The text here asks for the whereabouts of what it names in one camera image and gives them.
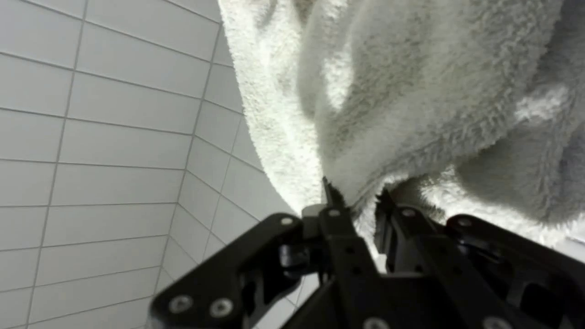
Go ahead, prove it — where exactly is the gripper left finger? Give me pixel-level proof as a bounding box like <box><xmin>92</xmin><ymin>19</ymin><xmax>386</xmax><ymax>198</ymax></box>
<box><xmin>149</xmin><ymin>176</ymin><xmax>389</xmax><ymax>329</ymax></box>

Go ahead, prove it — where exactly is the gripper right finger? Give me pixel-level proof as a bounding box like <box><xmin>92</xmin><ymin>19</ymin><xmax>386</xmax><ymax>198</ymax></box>
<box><xmin>374</xmin><ymin>188</ymin><xmax>585</xmax><ymax>329</ymax></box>

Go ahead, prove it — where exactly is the white fluffy towel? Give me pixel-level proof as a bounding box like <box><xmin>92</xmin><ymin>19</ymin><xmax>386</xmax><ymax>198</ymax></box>
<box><xmin>217</xmin><ymin>0</ymin><xmax>585</xmax><ymax>249</ymax></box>

